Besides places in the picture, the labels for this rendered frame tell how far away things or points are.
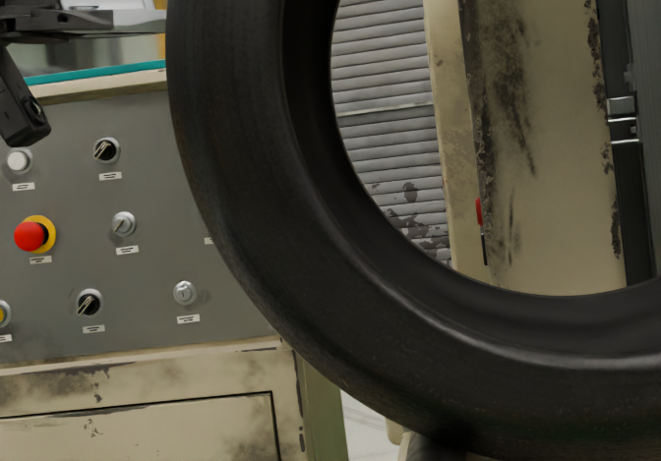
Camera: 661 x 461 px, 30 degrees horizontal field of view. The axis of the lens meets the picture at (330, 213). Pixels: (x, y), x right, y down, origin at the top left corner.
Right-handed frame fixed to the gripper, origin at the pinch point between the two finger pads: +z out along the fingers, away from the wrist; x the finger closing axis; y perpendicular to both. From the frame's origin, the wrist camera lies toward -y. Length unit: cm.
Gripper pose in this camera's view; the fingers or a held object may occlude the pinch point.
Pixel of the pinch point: (169, 26)
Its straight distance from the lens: 96.4
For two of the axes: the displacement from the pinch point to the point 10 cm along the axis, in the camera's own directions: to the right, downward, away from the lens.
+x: 1.1, -0.6, 9.9
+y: -0.1, -10.0, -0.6
